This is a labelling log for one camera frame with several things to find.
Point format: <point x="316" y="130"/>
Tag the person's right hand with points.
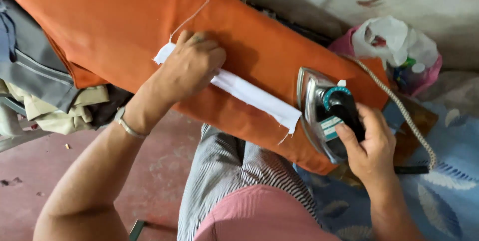
<point x="372" y="147"/>

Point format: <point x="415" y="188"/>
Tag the person's left hand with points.
<point x="189" y="71"/>

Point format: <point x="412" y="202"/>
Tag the person's left fingers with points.
<point x="204" y="56"/>

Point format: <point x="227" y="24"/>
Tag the white fabric strip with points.
<point x="254" y="97"/>

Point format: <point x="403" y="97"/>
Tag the orange covered ironing board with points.
<point x="194" y="46"/>

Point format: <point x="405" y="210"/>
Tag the grey striped trousers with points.
<point x="239" y="173"/>

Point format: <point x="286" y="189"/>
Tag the heap of folded clothes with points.
<point x="41" y="80"/>

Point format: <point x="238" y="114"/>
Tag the pink ribbed shirt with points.
<point x="258" y="215"/>

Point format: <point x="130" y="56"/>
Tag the pink plastic bag with items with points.
<point x="393" y="54"/>

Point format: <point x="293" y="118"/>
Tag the brown wooden board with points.
<point x="411" y="132"/>

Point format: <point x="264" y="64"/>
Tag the light blue feather print blanket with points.
<point x="430" y="192"/>

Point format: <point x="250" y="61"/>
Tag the metal chair frame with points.
<point x="17" y="129"/>

